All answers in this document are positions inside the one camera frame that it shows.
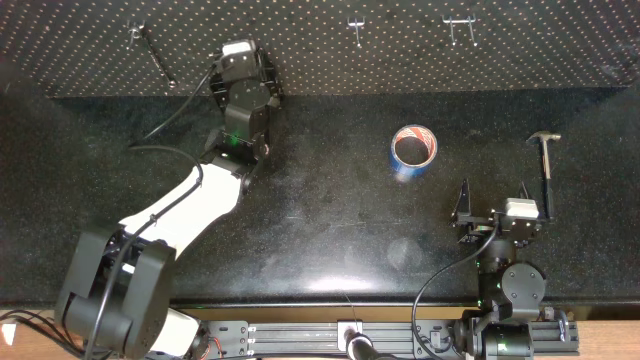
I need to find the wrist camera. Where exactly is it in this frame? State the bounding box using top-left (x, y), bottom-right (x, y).
top-left (220, 39), bottom-right (258, 59)
top-left (501, 197), bottom-right (542, 222)

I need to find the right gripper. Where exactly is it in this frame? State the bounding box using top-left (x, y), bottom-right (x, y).
top-left (451, 178), bottom-right (544, 247)

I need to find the black pegboard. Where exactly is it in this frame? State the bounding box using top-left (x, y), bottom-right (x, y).
top-left (0, 0), bottom-right (640, 98)

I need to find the black cable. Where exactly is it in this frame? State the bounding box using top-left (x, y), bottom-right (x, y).
top-left (410, 222), bottom-right (503, 360)
top-left (84, 62), bottom-right (222, 360)

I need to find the hammer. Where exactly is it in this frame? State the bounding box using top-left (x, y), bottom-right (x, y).
top-left (525, 130), bottom-right (563, 222)

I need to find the wrench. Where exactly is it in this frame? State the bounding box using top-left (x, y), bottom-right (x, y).
top-left (127, 22), bottom-right (179, 91)

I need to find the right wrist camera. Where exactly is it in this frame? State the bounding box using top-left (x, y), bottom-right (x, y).
top-left (501, 197), bottom-right (542, 222)

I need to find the mounting rail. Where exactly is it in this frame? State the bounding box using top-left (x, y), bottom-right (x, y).
top-left (199, 307), bottom-right (582, 360)

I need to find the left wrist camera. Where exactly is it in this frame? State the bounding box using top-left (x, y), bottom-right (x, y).
top-left (220, 39), bottom-right (258, 59)

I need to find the metal hook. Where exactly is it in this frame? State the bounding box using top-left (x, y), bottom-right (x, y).
top-left (441, 13), bottom-right (479, 48)
top-left (125, 18), bottom-right (147, 49)
top-left (346, 15), bottom-right (366, 49)

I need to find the roll of blue tape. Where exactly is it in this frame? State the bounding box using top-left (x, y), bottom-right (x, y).
top-left (389, 123), bottom-right (439, 183)

